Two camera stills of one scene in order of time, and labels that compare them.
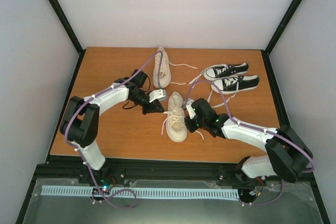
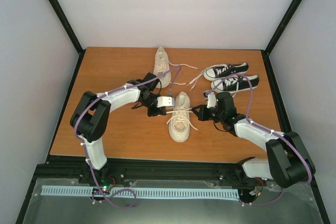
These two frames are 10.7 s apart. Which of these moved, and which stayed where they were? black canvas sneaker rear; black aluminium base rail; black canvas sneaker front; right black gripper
Moved: right black gripper
Stayed: black canvas sneaker rear; black aluminium base rail; black canvas sneaker front
